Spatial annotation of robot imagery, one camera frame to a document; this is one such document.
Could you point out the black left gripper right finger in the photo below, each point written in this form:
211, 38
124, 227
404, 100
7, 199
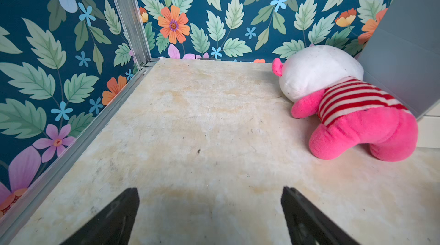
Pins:
307, 225

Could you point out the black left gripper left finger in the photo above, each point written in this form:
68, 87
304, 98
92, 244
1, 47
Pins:
112, 225

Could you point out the aluminium frame post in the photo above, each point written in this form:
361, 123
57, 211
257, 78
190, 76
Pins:
132, 24

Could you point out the pale blue drawer box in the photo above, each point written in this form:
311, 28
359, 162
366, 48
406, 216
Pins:
403, 55

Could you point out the pink white plush toy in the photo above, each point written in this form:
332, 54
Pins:
327, 82

